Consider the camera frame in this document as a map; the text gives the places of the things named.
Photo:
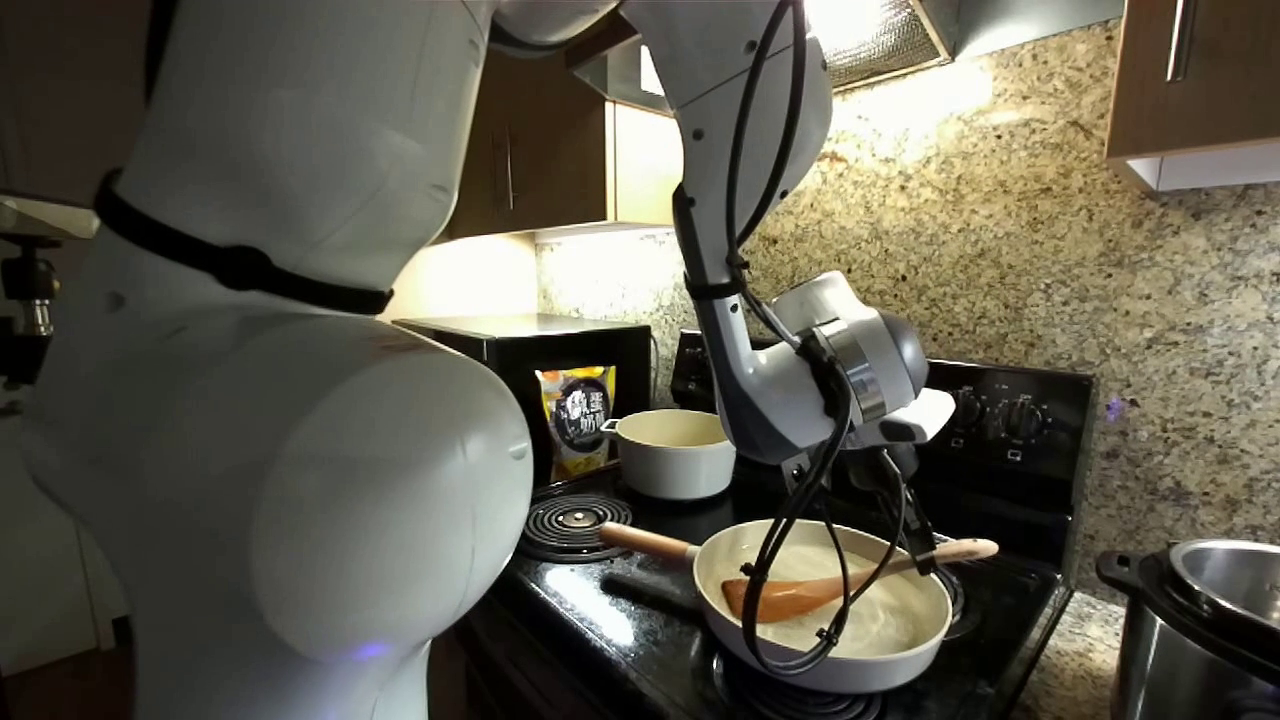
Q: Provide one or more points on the dark cabinet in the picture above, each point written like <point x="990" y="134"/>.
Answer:
<point x="564" y="138"/>
<point x="1199" y="95"/>

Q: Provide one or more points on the wooden spoon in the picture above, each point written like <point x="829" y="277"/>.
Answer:
<point x="795" y="599"/>

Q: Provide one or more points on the black microwave oven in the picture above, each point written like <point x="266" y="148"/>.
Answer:
<point x="517" y="351"/>

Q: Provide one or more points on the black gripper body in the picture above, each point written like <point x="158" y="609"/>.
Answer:
<point x="885" y="461"/>

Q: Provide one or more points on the white frying pan wooden handle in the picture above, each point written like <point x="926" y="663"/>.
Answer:
<point x="842" y="609"/>

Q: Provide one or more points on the range hood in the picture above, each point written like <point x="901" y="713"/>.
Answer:
<point x="872" y="41"/>

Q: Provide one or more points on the stainless steel pressure cooker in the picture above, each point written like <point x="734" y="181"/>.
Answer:
<point x="1201" y="631"/>

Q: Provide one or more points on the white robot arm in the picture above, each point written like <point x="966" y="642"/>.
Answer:
<point x="297" y="492"/>

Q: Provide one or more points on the white pot with handles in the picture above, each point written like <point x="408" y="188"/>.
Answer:
<point x="673" y="455"/>

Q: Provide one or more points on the black electric stove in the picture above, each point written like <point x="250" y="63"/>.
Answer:
<point x="586" y="631"/>

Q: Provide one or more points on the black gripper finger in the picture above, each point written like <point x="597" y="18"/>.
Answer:
<point x="919" y="537"/>

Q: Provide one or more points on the dark left upper cabinet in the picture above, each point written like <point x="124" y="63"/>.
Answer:
<point x="1199" y="95"/>

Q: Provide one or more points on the dark right upper cabinet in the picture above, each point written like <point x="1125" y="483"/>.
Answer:
<point x="564" y="138"/>

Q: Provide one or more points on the snack bag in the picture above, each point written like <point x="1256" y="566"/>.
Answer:
<point x="579" y="406"/>

